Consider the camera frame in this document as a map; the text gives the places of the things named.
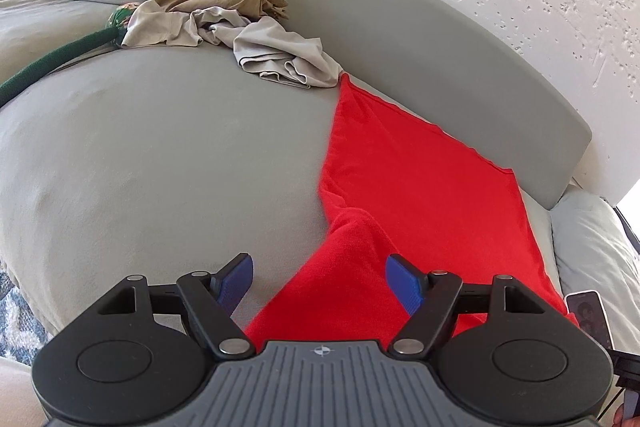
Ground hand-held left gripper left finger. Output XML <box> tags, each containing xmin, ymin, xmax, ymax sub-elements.
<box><xmin>82</xmin><ymin>253</ymin><xmax>256</xmax><ymax>358</ymax></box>

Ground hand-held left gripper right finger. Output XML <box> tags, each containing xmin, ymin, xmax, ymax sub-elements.
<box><xmin>386</xmin><ymin>254</ymin><xmax>558</xmax><ymax>358</ymax></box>

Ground red shirt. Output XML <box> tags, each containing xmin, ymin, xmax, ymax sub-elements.
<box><xmin>245</xmin><ymin>73</ymin><xmax>576</xmax><ymax>348</ymax></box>

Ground person's right hand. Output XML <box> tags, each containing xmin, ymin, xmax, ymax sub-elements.
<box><xmin>612</xmin><ymin>404</ymin><xmax>640</xmax><ymax>427</ymax></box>

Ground smartphone with white case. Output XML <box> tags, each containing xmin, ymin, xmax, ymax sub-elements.
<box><xmin>565</xmin><ymin>289</ymin><xmax>615</xmax><ymax>352</ymax></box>

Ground pale grey cushion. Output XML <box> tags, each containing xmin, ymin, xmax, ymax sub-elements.
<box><xmin>550</xmin><ymin>189</ymin><xmax>640</xmax><ymax>353</ymax></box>

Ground grey sofa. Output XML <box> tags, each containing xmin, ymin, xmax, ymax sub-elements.
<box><xmin>0</xmin><ymin>0</ymin><xmax>593</xmax><ymax>358</ymax></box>

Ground blue white patterned rug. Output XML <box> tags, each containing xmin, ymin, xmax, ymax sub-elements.
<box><xmin>0</xmin><ymin>269</ymin><xmax>48</xmax><ymax>365</ymax></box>

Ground beige grey crumpled garment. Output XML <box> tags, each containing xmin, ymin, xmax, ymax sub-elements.
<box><xmin>120</xmin><ymin>0</ymin><xmax>343</xmax><ymax>90</ymax></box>

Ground person's beige pants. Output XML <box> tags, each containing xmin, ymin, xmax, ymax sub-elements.
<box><xmin>0</xmin><ymin>354</ymin><xmax>41</xmax><ymax>427</ymax></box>

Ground black cable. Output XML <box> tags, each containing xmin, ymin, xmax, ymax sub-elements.
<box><xmin>597</xmin><ymin>376</ymin><xmax>626</xmax><ymax>419</ymax></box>

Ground dark green fabric strap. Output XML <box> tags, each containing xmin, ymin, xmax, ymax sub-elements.
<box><xmin>0</xmin><ymin>4</ymin><xmax>136</xmax><ymax>105</ymax></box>

